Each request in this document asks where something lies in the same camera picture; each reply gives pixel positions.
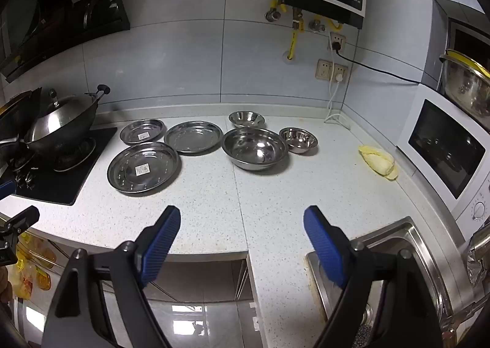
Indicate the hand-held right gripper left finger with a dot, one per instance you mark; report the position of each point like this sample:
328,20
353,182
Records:
160,244

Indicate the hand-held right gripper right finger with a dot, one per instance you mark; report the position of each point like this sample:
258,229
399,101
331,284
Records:
323,244

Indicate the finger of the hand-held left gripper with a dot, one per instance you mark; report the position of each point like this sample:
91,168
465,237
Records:
23,219
5,189

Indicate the large labelled steel plate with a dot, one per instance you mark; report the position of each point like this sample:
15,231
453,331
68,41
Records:
128,164

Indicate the small steel bowl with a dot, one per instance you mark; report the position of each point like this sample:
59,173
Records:
247,118
298,139

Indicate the plain steel plate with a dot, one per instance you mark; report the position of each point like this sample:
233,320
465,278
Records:
193,138

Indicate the small labelled steel plate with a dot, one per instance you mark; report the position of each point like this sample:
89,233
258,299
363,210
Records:
134,129

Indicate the large steel bowl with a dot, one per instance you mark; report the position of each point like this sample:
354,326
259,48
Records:
254,149

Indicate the black gas stove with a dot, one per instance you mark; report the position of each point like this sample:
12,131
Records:
57,187

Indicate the brown base cabinet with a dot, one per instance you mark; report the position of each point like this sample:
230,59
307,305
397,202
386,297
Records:
199,279

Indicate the amber oil bottle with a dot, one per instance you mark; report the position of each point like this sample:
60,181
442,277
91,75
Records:
38,275

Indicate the yellow plastic bag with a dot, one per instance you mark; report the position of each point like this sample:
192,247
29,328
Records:
21,283

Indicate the dark frying pan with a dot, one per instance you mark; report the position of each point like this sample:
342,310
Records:
19,118

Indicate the steel wok lid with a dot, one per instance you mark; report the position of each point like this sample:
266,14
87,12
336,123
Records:
57,122

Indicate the black wok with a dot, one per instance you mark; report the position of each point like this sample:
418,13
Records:
72,136

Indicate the steel sink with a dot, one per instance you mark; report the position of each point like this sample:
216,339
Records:
432,275

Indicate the crumpled silver foil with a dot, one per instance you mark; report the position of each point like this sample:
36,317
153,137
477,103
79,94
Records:
476,263

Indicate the white microwave oven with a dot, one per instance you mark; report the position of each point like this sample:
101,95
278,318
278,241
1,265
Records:
444,141

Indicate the black range hood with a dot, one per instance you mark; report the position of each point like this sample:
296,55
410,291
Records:
57,7

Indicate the steel water valve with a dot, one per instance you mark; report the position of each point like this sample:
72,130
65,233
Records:
317,25
272,15

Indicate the grey box appliance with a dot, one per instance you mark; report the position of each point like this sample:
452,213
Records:
440,26

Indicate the beige wall socket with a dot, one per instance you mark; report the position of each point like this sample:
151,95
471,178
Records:
324,69
337,36
340,68

